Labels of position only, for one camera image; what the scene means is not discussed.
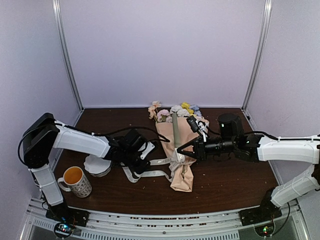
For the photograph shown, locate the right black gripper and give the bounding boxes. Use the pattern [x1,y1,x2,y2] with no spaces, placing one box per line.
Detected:
[177,135,236,163]

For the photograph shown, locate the white printed ribbon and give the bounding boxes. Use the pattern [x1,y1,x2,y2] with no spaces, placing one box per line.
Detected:
[122,156,185,183]

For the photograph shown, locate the pink and green wrapping paper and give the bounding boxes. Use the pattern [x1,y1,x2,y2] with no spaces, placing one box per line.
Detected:
[155,113,199,193]

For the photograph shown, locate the blue flower stem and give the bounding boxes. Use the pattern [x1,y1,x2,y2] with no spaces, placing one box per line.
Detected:
[189,104,202,118]

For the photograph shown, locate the yellow flower stem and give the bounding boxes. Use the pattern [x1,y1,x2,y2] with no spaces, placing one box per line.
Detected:
[180,102,195,117]

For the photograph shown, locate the peach blossom stem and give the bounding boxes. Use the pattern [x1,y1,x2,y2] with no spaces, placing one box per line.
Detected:
[148,100,162,122]

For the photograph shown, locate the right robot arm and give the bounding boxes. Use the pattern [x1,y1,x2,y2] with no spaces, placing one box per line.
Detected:
[177,113,320,221]

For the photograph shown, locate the white scalloped bowl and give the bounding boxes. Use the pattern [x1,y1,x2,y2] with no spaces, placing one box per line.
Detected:
[83,155,112,178]

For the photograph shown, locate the patterned mug with orange inside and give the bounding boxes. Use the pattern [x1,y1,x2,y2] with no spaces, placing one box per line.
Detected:
[57,166,93,198]

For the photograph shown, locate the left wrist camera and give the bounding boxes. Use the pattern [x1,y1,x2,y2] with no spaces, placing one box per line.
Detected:
[133,141,156,160]

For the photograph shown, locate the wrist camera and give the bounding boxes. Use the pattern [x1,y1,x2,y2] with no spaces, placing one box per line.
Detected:
[133,141,156,160]
[186,115,209,142]

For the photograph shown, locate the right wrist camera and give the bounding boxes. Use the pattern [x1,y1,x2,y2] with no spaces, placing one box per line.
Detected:
[186,115,209,142]

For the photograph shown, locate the aluminium front rail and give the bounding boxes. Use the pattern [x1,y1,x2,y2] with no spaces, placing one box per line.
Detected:
[18,198,311,240]

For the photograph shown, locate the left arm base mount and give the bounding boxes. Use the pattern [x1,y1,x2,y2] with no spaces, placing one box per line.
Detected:
[45,208,90,240]

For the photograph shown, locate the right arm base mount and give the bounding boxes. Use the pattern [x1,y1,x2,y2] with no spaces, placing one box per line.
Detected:
[239,206,282,238]

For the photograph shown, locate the right aluminium frame post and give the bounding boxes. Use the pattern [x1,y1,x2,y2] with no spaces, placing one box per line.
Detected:
[241,0,273,112]

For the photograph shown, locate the aluminium frame post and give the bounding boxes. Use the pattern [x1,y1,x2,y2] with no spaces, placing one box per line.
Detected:
[52,0,84,112]
[241,0,273,112]

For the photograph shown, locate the left aluminium frame post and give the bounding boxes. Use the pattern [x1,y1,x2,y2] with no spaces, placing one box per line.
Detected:
[52,0,84,112]

